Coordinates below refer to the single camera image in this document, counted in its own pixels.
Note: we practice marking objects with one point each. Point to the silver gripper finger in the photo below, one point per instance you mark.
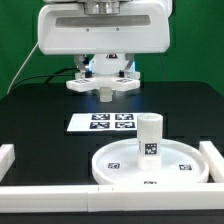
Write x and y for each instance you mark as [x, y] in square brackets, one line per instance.
[82, 65]
[127, 70]

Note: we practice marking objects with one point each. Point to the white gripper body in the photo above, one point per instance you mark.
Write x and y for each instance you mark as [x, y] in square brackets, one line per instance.
[104, 27]

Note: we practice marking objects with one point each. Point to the white round table top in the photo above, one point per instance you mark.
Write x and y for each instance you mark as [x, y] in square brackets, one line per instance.
[171, 162]

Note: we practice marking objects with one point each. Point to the white cross-shaped table base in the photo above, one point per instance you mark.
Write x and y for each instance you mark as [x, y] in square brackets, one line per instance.
[105, 84]

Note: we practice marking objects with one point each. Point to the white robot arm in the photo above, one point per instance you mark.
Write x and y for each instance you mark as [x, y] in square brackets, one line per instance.
[110, 30]

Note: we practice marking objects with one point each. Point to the white marker sheet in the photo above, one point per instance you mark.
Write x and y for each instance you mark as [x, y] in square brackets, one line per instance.
[83, 122]

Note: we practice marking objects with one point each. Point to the white left fence block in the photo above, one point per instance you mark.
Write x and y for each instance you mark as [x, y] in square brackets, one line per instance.
[7, 157]

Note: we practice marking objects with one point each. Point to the white fence block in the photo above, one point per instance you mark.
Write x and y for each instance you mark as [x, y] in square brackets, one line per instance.
[214, 159]
[7, 157]

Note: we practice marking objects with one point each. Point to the white right fence block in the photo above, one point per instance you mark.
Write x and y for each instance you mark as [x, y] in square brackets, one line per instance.
[214, 159]

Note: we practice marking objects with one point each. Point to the white front fence bar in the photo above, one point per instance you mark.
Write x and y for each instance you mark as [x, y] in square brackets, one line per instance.
[97, 198]

